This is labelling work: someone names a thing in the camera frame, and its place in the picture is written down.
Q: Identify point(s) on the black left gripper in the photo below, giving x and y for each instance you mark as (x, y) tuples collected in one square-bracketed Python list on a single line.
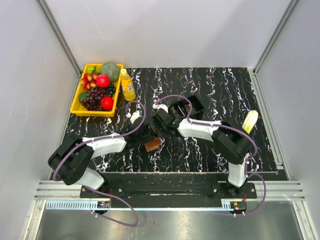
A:
[(150, 136)]

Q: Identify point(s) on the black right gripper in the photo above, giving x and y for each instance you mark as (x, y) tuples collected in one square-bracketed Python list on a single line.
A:
[(157, 124)]

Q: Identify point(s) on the brown leather card holder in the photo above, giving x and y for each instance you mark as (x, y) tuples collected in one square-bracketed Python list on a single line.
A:
[(153, 145)]

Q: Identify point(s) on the black plastic card box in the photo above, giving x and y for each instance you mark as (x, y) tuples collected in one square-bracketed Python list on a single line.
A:
[(182, 108)]

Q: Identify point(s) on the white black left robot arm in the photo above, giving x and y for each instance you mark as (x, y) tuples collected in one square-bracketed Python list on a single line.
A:
[(70, 161)]

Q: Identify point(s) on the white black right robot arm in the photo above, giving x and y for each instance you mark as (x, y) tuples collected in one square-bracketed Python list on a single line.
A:
[(232, 141)]

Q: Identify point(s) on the yellow juice bottle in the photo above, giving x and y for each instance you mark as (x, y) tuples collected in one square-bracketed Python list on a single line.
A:
[(128, 89)]

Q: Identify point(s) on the red pomegranate lower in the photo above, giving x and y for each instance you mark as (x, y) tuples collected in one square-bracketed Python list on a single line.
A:
[(107, 103)]

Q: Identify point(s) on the red pomegranate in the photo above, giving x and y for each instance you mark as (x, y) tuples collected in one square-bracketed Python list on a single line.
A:
[(107, 103), (102, 81)]

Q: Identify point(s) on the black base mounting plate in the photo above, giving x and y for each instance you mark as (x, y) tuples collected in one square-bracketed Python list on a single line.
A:
[(175, 190)]

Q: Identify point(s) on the black grape bunch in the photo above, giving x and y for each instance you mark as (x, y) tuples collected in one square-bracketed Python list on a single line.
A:
[(110, 90)]

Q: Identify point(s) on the dark purple grape bunch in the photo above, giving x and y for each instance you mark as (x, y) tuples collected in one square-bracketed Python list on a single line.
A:
[(92, 100)]

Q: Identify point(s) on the red pomegranate upper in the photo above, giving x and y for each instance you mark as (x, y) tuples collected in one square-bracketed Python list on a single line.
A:
[(102, 81)]

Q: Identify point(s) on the green lime fruit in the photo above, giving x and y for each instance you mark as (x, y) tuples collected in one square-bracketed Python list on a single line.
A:
[(83, 95)]

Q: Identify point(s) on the green melon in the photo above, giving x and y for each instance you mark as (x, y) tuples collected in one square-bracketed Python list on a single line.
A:
[(112, 70)]

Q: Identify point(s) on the yellow plastic fruit tray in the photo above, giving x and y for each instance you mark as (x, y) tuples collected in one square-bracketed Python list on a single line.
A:
[(76, 107)]

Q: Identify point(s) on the small red fruit cluster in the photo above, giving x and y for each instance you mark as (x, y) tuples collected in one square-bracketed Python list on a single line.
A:
[(88, 81)]

